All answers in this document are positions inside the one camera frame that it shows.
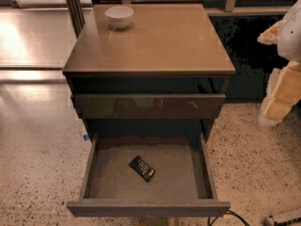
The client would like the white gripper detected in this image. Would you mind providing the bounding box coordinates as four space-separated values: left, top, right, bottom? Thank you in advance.
257 20 301 128

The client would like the black rxbar chocolate bar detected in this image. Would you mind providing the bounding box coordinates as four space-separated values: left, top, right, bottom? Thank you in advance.
129 155 155 182

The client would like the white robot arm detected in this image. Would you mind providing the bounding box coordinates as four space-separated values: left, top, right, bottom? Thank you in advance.
257 0 301 126

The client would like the brown wooden drawer cabinet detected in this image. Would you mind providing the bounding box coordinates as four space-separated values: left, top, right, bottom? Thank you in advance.
62 3 236 226

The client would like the open middle drawer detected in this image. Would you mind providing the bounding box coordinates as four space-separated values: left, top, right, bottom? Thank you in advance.
67 135 230 218

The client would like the closed top drawer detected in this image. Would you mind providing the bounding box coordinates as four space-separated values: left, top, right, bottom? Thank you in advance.
72 94 226 120

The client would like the white power strip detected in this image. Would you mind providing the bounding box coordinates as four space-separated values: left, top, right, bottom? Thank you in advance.
263 208 301 226

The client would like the white ceramic bowl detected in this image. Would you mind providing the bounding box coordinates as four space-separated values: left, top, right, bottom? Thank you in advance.
104 6 134 29

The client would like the black floor cable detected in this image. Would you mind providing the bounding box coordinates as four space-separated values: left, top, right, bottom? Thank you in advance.
207 209 251 226

